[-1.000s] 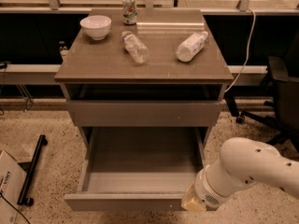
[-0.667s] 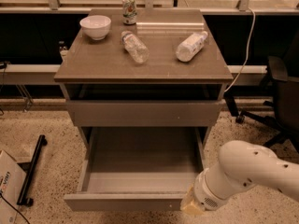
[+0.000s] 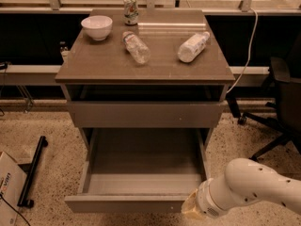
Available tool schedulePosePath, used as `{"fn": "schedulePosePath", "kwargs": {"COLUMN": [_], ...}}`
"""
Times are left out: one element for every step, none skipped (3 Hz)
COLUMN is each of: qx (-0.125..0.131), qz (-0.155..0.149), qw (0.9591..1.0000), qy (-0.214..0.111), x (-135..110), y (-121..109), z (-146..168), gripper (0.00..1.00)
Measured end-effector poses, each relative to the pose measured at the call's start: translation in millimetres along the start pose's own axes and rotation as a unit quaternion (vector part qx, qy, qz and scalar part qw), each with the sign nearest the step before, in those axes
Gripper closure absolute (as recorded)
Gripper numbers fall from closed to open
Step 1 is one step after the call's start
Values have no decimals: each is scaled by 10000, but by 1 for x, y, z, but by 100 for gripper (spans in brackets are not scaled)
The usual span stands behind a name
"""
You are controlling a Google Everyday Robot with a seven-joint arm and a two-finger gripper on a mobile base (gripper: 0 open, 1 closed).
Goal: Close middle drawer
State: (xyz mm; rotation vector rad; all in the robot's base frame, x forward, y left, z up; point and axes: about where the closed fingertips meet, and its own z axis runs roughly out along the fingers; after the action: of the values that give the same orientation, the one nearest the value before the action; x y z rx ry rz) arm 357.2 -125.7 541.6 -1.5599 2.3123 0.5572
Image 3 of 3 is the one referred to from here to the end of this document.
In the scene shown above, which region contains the grey drawer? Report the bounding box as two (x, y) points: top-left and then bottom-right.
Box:
(65, 128), (207, 213)
(67, 102), (226, 128)

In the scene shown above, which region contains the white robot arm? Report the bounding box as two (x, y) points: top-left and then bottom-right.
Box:
(182, 158), (301, 220)

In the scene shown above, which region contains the grey top drawer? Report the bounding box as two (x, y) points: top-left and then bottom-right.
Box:
(67, 102), (226, 128)

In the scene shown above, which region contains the brown drawer cabinet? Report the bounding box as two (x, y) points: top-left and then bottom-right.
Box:
(55, 9), (234, 142)

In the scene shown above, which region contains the black office chair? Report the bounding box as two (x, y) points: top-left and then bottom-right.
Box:
(226, 34), (301, 161)

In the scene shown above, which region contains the white labelled plastic bottle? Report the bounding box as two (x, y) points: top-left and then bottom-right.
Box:
(178, 31), (210, 63)

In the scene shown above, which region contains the black metal bar stand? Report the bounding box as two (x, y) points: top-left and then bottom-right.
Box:
(18, 136), (48, 208)

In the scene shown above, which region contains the clear empty plastic bottle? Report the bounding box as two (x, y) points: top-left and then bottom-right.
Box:
(122, 31), (151, 64)

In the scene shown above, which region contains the cardboard box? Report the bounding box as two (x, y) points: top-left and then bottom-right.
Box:
(0, 152), (26, 226)

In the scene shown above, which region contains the small bottle behind cabinet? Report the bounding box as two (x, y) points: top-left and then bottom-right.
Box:
(59, 41), (69, 61)

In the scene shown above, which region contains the green soda can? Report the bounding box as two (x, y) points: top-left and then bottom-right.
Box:
(123, 0), (138, 25)

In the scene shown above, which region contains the white ceramic bowl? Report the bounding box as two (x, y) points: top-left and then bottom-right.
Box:
(81, 15), (113, 40)

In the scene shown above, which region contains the white cable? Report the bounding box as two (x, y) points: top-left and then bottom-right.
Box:
(226, 8), (259, 94)

